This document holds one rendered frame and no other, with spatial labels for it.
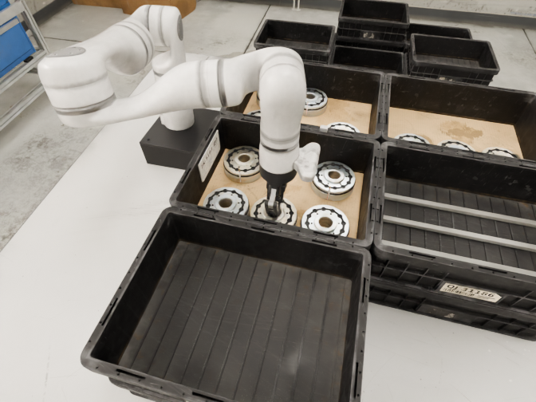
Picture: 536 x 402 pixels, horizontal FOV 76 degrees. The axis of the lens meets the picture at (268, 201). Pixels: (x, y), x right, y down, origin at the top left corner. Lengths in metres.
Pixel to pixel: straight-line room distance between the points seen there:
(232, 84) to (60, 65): 0.24
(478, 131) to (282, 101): 0.74
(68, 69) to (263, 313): 0.50
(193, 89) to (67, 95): 0.18
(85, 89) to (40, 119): 2.26
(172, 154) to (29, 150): 1.66
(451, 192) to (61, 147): 2.21
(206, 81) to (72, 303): 0.61
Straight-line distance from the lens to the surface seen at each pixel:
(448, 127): 1.12
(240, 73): 0.54
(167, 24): 0.95
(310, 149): 0.65
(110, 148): 1.23
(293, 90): 0.50
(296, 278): 0.70
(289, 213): 0.74
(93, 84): 0.59
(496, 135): 1.16
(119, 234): 0.98
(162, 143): 1.05
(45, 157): 2.50
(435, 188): 0.92
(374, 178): 0.75
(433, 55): 2.24
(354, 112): 1.08
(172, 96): 0.54
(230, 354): 0.65
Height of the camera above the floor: 1.45
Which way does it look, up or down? 51 degrees down
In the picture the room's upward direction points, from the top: straight up
